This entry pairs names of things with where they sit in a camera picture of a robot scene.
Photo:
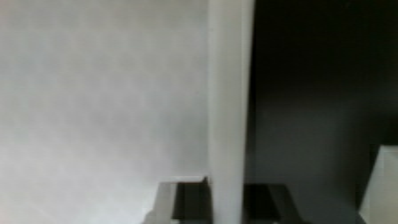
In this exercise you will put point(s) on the white L-shaped corner guide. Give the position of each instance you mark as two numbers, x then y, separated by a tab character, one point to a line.
379	207

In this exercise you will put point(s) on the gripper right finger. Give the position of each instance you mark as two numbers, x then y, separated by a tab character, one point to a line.
268	205

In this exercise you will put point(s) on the white desk top tray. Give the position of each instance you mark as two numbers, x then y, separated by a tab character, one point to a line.
123	106

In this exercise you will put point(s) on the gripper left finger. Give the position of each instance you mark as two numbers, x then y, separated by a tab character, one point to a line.
181	203

